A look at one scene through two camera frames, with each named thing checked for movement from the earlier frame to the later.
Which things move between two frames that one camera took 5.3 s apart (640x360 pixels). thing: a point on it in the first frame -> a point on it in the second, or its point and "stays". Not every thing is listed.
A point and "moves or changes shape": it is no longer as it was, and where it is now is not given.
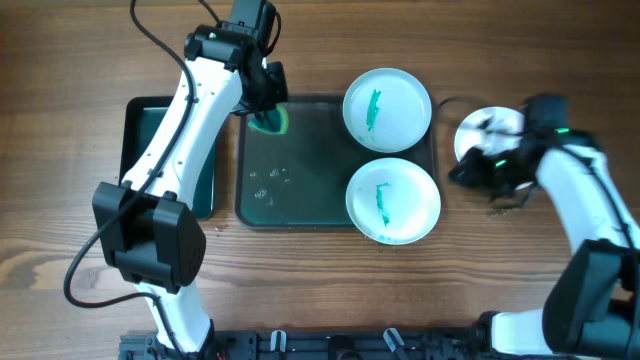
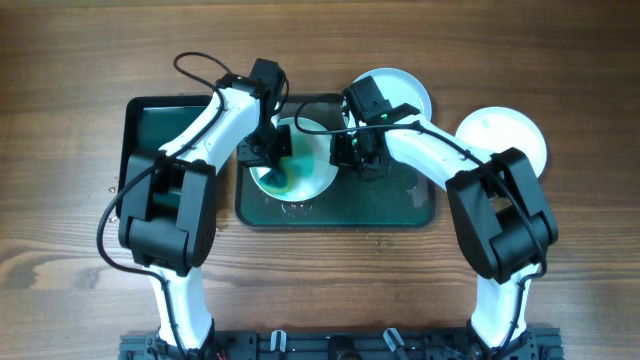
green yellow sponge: x=276 y=121 moves or changes shape
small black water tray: x=142 y=118 stays
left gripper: x=270 y=100 -> x=267 y=150
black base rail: x=320 y=344 stays
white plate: x=486 y=126 stays
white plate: x=393 y=201 -> x=311 y=151
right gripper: x=480 y=167 -> x=353 y=153
